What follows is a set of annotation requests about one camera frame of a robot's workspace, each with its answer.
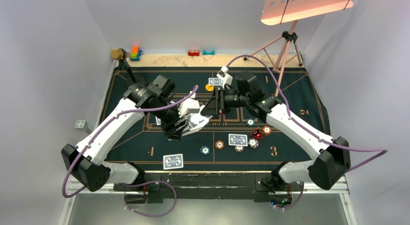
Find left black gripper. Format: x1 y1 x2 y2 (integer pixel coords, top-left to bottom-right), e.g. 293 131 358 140
149 98 189 140

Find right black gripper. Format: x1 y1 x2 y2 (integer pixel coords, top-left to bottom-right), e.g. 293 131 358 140
201 85 250 115

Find dealt card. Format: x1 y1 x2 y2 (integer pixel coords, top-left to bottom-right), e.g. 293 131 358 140
208 77 224 86
163 153 184 170
155 117 161 126
228 134 248 147

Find blue playing card deck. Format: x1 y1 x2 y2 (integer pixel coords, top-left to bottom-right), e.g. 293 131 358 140
181 113 212 136

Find yellow dealer button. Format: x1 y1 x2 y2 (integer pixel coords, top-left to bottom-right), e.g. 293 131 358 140
205 85 214 91

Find orange red chip stack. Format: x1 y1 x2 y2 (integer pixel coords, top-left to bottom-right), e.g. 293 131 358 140
215 140 224 150

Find green blue chips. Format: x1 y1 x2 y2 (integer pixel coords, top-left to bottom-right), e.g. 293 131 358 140
246 119 255 127

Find green blue chip stack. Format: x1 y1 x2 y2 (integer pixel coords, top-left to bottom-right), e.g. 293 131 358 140
200 146 210 155

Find peach blue chip stack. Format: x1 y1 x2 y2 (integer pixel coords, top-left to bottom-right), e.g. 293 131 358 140
234 146 244 152

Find red black all-in triangle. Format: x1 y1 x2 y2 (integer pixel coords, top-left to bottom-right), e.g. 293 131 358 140
249 128 263 140

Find peach blue chips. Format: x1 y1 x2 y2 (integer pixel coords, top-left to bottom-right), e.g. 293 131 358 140
248 138 259 149

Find orange chips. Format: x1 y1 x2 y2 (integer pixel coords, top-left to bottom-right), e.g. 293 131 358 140
262 126 272 135

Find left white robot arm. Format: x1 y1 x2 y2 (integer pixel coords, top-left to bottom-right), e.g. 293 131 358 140
61 75 198 192

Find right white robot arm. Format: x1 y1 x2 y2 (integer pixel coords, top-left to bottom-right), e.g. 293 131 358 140
201 72 351 192

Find green poker table mat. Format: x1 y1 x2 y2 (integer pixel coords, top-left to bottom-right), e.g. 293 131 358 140
100 67 330 171

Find teal toy block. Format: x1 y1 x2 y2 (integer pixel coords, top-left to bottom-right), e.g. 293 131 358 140
202 50 215 55

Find red toy block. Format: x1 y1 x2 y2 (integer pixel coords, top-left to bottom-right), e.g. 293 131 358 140
187 49 201 56

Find colourful toy block stack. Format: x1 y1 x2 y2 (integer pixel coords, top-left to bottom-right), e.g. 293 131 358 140
130 46 143 61

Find brass round knob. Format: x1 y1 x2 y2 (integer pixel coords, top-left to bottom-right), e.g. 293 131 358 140
110 48 127 60

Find pink music stand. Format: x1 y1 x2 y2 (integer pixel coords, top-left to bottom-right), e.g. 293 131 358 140
252 0 353 84

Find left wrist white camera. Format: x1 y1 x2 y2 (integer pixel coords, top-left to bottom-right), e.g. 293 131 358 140
178 98 200 118

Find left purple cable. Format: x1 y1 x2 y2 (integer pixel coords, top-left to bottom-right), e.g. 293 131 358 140
61 85 199 218

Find purple cable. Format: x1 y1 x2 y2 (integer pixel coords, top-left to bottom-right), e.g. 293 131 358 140
225 54 388 211
61 85 199 218

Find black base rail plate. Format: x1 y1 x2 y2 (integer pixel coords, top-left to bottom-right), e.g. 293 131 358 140
114 172 303 205

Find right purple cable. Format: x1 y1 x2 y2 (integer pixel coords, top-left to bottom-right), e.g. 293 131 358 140
225 54 388 211

